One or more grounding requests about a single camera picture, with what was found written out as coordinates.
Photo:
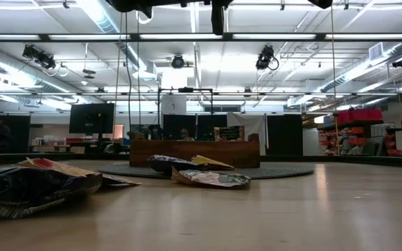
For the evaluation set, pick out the black curtain panel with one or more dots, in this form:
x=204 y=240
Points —
x=21 y=134
x=173 y=125
x=284 y=134

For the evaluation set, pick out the orange tea packet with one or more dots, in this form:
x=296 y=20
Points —
x=117 y=180
x=42 y=163

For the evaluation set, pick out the background workbench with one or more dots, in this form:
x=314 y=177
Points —
x=65 y=144

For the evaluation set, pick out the beige tea packet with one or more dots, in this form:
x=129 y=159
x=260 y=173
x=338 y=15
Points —
x=229 y=133
x=211 y=178

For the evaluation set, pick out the dark blue tea packet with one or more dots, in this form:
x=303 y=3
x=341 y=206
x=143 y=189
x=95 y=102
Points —
x=30 y=188
x=169 y=163

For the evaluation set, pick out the black ceiling spotlight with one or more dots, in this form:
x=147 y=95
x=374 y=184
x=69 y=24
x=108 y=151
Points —
x=178 y=61
x=265 y=57
x=38 y=55
x=400 y=62

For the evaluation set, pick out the black overhead frame bar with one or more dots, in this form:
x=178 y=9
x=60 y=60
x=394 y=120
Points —
x=134 y=36

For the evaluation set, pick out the silver ventilation duct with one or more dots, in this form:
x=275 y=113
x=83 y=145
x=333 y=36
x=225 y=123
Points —
x=23 y=75
x=354 y=73

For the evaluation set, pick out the grey round mat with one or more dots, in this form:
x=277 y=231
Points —
x=284 y=171

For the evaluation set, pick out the white sheet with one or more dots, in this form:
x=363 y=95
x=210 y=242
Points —
x=253 y=122

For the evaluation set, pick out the black television on stand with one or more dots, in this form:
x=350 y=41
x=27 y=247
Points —
x=91 y=118

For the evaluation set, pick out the shelf with red bins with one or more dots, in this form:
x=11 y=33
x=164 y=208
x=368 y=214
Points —
x=358 y=115

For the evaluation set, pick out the wooden tea organizer box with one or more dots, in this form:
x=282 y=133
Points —
x=187 y=153

